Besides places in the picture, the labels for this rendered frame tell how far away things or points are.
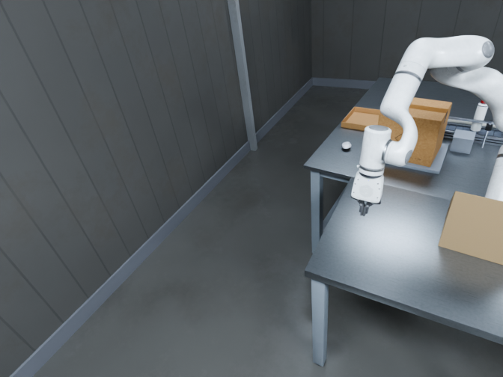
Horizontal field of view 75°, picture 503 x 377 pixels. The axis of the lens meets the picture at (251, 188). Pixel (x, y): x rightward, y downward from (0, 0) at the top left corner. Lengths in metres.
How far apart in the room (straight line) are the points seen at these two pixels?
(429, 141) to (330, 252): 0.81
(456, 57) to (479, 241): 0.69
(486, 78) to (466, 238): 0.59
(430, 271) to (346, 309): 0.93
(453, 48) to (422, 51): 0.10
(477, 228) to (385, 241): 0.34
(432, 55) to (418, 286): 0.82
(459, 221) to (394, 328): 1.00
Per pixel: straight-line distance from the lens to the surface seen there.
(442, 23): 4.93
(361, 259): 1.46
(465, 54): 1.34
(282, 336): 2.20
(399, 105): 1.20
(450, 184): 1.94
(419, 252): 1.54
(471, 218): 1.47
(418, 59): 1.28
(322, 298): 1.55
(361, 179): 1.22
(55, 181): 2.19
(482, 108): 2.28
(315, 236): 2.37
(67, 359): 2.58
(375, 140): 1.14
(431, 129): 1.89
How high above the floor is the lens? 1.93
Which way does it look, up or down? 37 degrees down
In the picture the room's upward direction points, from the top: 9 degrees counter-clockwise
